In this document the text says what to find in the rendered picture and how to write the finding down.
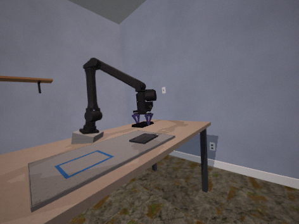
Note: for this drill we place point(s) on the blue tape outline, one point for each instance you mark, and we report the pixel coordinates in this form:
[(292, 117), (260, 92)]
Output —
[(66, 176)]

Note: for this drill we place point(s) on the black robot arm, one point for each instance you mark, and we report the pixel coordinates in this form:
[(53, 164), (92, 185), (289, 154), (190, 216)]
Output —
[(92, 116)]

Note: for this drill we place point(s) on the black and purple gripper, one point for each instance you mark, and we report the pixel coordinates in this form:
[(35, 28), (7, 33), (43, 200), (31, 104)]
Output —
[(141, 110)]

